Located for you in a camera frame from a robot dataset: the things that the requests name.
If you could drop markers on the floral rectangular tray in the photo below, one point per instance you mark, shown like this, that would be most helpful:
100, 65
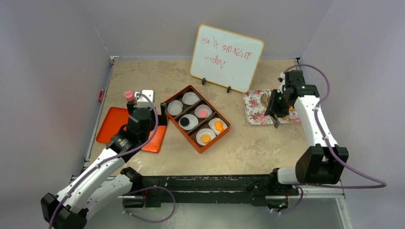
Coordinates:
255, 106

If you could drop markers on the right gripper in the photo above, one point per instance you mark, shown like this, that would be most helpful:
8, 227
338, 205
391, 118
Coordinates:
272, 108

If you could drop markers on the pink round cookie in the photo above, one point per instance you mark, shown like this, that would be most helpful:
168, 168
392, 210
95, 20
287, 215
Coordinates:
202, 113

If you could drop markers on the white paper cup near-right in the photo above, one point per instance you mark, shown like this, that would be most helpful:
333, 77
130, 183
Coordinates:
212, 122

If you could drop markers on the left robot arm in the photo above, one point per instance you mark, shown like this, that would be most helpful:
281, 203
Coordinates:
73, 206

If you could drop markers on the orange cookie tin box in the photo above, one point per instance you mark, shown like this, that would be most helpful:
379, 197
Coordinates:
190, 135

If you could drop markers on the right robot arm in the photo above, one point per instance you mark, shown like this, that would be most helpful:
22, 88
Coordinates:
321, 163

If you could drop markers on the small red box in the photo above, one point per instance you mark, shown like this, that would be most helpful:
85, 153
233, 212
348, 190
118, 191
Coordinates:
101, 95

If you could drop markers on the orange fish cookie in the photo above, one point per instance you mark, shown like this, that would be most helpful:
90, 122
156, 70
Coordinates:
219, 126

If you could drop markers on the black metal base rail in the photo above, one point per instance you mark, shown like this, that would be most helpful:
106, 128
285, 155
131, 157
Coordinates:
256, 190

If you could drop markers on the white paper cup middle-left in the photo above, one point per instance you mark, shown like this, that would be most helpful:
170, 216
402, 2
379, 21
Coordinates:
193, 122

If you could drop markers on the white paper cup middle-right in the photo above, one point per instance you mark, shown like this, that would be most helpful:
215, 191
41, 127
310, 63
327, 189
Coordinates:
203, 106

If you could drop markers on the pink cap sprinkle bottle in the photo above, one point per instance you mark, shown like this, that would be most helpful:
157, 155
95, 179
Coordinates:
130, 97

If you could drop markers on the white paper cup far-right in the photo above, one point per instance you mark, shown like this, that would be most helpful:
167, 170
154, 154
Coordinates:
190, 98

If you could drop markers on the white paper cup far-left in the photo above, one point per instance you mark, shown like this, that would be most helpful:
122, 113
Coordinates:
175, 107

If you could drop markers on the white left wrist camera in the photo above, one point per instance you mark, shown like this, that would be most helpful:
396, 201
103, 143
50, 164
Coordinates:
145, 99

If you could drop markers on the white board yellow frame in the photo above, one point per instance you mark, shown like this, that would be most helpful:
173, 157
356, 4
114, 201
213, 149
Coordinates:
225, 58

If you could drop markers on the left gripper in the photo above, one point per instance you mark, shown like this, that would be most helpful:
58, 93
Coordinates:
161, 119

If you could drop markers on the orange tin lid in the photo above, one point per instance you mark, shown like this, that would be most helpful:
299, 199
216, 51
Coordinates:
115, 118

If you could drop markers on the white paper cup near-left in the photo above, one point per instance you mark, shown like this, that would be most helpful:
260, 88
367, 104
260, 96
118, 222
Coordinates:
204, 131

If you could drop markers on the black round cookie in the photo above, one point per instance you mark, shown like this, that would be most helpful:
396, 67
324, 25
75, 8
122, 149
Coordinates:
184, 121

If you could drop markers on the round patterned biscuit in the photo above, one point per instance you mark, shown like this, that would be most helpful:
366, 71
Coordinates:
205, 138

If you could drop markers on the metal tongs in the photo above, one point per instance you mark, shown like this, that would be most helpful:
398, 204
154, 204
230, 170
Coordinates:
265, 100

